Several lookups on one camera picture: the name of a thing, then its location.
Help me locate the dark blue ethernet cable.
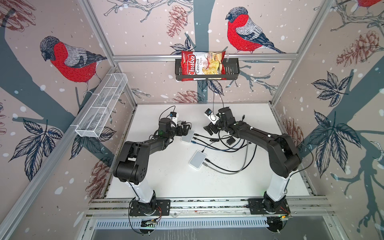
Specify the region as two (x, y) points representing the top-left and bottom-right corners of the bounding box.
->
(191, 139), (241, 151)

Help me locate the white network switch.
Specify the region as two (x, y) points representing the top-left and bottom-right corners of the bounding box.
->
(181, 130), (195, 144)
(189, 151), (207, 170)

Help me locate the grey ethernet cable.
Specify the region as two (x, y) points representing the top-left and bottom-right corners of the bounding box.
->
(206, 142), (250, 175)

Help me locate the black power adapter with cord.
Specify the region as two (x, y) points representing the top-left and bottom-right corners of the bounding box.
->
(177, 121), (191, 127)

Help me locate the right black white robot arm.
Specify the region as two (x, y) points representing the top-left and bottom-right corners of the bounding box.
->
(204, 107), (302, 213)

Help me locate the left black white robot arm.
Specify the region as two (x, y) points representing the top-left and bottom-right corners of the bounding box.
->
(113, 118), (192, 213)

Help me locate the red cassava chips bag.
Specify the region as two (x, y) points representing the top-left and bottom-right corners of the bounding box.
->
(181, 51), (226, 76)

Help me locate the black wall basket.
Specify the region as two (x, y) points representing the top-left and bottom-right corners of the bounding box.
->
(175, 58), (240, 82)

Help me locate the white wire mesh shelf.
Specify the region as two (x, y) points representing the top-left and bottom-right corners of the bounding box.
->
(75, 73), (128, 138)

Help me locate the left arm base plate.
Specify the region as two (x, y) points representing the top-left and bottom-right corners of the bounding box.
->
(129, 200), (171, 217)

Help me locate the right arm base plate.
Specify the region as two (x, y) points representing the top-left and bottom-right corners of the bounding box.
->
(247, 197), (291, 215)

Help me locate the aluminium mounting rail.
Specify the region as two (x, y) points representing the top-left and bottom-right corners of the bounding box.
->
(85, 196), (336, 219)

